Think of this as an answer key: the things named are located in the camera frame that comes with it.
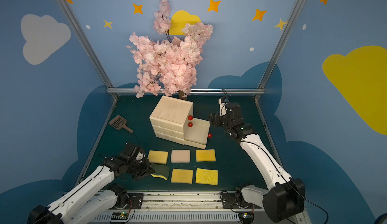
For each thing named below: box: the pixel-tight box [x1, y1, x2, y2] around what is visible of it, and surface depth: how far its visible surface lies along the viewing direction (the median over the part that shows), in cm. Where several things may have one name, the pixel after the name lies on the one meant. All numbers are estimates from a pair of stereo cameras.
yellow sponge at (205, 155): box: [196, 149, 216, 162], surface depth 91 cm
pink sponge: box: [170, 149, 190, 163], surface depth 90 cm
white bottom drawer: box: [183, 117, 211, 150], surface depth 100 cm
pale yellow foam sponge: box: [147, 150, 169, 165], surface depth 90 cm
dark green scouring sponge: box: [149, 162, 170, 181], surface depth 84 cm
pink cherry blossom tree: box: [126, 0, 214, 100], surface depth 66 cm
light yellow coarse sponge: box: [170, 168, 193, 185], surface depth 83 cm
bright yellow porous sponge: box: [195, 168, 219, 186], surface depth 83 cm
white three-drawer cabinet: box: [149, 95, 194, 146], surface depth 86 cm
